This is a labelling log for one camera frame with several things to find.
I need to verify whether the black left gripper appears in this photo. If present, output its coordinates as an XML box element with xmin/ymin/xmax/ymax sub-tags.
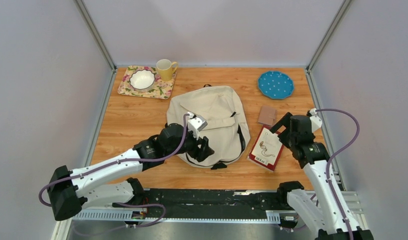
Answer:
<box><xmin>165</xmin><ymin>127</ymin><xmax>215</xmax><ymax>163</ymax></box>

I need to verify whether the cream canvas backpack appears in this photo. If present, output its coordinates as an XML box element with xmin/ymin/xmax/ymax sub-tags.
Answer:
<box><xmin>166</xmin><ymin>85</ymin><xmax>251</xmax><ymax>169</ymax></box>

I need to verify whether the red cover book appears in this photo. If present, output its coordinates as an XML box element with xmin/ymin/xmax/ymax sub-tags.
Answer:
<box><xmin>247</xmin><ymin>125</ymin><xmax>284</xmax><ymax>172</ymax></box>

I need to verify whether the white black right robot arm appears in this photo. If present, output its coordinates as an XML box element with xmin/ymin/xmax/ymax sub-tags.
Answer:
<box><xmin>270</xmin><ymin>108</ymin><xmax>374</xmax><ymax>240</ymax></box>

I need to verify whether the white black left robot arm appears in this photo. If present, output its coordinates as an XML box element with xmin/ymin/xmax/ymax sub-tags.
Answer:
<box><xmin>38</xmin><ymin>123</ymin><xmax>214</xmax><ymax>221</ymax></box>

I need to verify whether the brown small notebook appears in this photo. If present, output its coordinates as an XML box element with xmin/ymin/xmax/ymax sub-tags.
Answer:
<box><xmin>257</xmin><ymin>105</ymin><xmax>277</xmax><ymax>126</ymax></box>

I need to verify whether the blue polka dot plate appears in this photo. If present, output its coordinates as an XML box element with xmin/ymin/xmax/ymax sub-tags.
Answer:
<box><xmin>257</xmin><ymin>70</ymin><xmax>295</xmax><ymax>100</ymax></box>

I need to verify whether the yellow ceramic mug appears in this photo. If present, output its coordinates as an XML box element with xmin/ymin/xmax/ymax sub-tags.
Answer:
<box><xmin>156</xmin><ymin>59</ymin><xmax>178</xmax><ymax>82</ymax></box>

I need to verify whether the white scalloped bowl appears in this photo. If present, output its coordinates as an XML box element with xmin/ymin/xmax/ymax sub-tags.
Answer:
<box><xmin>130</xmin><ymin>69</ymin><xmax>155</xmax><ymax>92</ymax></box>

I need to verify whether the floral square tray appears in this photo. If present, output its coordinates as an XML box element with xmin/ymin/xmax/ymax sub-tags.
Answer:
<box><xmin>117</xmin><ymin>65</ymin><xmax>177</xmax><ymax>100</ymax></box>

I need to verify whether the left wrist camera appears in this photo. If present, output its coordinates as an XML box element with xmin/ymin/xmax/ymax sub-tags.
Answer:
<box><xmin>187</xmin><ymin>111</ymin><xmax>208</xmax><ymax>140</ymax></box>

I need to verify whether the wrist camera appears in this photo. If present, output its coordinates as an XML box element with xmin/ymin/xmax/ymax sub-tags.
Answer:
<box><xmin>187</xmin><ymin>111</ymin><xmax>208</xmax><ymax>140</ymax></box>
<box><xmin>307</xmin><ymin>108</ymin><xmax>323</xmax><ymax>133</ymax></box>

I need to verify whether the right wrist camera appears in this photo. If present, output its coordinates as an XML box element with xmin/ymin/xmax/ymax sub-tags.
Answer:
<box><xmin>307</xmin><ymin>108</ymin><xmax>323</xmax><ymax>133</ymax></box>

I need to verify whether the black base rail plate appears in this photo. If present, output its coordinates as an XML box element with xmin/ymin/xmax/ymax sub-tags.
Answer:
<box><xmin>140</xmin><ymin>188</ymin><xmax>294</xmax><ymax>220</ymax></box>

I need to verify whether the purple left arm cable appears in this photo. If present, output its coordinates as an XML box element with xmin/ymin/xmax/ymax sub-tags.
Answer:
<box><xmin>38</xmin><ymin>113</ymin><xmax>191</xmax><ymax>233</ymax></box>

